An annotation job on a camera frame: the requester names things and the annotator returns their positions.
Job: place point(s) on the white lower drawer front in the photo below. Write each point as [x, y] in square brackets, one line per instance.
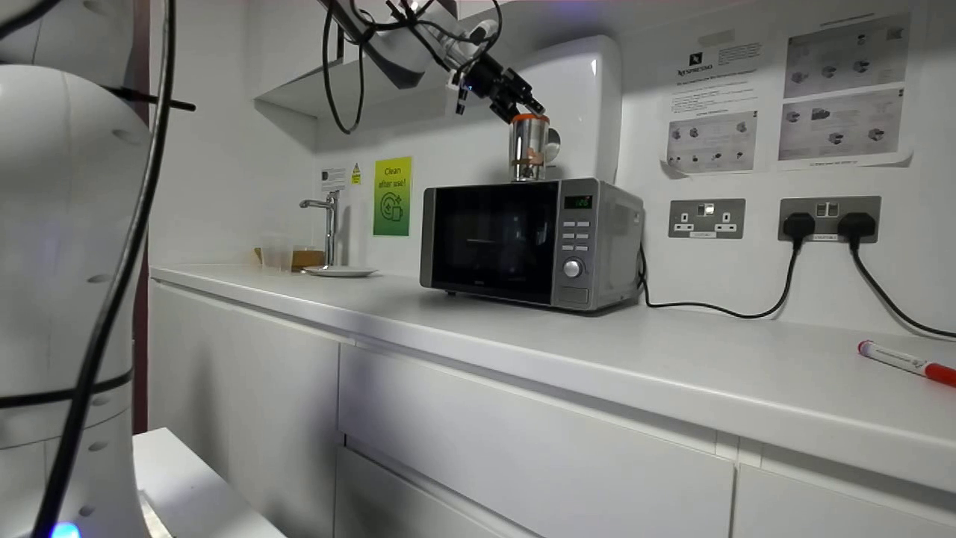
[398, 502]

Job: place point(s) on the silver microwave oven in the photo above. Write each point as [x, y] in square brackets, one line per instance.
[498, 244]

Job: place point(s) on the chrome sink faucet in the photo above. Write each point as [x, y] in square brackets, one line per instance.
[332, 226]

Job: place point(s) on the small instruction sheet with photos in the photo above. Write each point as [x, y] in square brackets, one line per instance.
[711, 140]

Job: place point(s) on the round white sink plate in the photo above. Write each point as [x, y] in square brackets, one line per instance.
[340, 271]

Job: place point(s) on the tall white cabinet door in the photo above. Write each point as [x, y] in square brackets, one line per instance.
[244, 399]

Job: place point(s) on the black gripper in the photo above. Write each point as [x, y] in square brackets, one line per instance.
[498, 81]

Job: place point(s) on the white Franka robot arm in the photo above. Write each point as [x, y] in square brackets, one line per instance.
[62, 250]

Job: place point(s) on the brown sponge holder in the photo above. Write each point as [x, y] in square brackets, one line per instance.
[301, 262]

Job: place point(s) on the large instruction sheet with photos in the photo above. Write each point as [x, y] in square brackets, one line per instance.
[846, 54]

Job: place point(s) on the silver wall socket without plugs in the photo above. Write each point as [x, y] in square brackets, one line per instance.
[707, 220]

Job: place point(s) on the green yellow bottle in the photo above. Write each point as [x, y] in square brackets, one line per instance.
[393, 199]

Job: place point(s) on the text sheet with black logo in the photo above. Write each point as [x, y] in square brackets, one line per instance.
[716, 78]

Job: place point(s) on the white wall water heater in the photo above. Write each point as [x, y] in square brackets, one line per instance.
[586, 100]

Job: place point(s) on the silver wall socket with plugs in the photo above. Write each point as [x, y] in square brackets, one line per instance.
[828, 208]

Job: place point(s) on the silver jar with red band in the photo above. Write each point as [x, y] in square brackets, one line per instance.
[531, 151]

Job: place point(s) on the small yellow warning sticker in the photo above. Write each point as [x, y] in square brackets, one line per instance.
[356, 175]

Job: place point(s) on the red and white marker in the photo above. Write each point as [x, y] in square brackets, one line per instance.
[901, 359]

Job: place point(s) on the wide white drawer front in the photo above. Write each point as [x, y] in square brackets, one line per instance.
[538, 450]

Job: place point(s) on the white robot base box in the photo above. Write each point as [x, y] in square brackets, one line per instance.
[196, 493]

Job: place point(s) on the instruction sheet with curled edge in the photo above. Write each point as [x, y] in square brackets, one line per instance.
[840, 123]

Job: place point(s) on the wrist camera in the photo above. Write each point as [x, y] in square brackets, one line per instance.
[464, 93]

